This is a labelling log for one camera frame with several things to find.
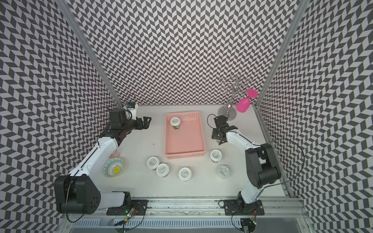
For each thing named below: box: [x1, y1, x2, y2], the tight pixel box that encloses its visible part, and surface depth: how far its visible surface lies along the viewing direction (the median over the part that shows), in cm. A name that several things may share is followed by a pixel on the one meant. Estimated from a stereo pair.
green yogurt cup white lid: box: [169, 116, 182, 130], surface depth 102 cm
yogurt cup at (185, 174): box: [178, 166, 193, 182], surface depth 80 cm
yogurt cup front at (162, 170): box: [155, 163, 170, 178], surface depth 80 cm
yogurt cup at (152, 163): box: [146, 156, 160, 171], surface depth 83 cm
